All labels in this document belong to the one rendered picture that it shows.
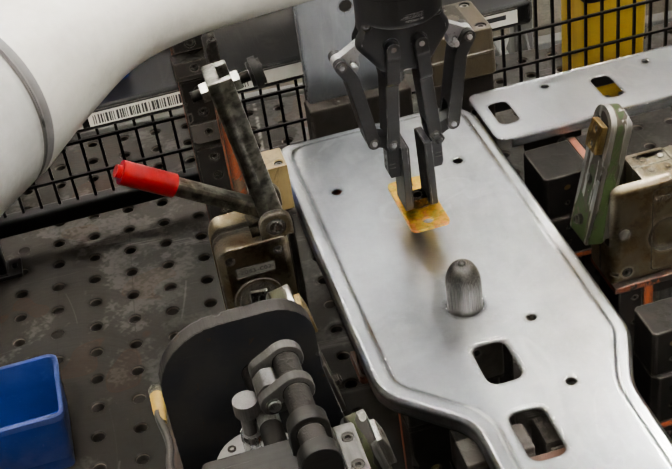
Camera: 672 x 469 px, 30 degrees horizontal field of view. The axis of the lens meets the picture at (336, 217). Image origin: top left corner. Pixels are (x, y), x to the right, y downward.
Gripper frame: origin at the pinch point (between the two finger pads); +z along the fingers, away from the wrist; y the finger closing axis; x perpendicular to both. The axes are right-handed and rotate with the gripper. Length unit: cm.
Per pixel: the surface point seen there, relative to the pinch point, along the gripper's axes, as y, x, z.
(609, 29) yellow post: 47, 58, 25
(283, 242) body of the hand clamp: -13.7, -2.8, 2.3
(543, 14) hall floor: 97, 209, 106
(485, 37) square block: 15.8, 23.6, 1.8
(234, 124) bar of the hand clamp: -15.8, -1.8, -10.5
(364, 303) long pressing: -8.2, -8.9, 6.6
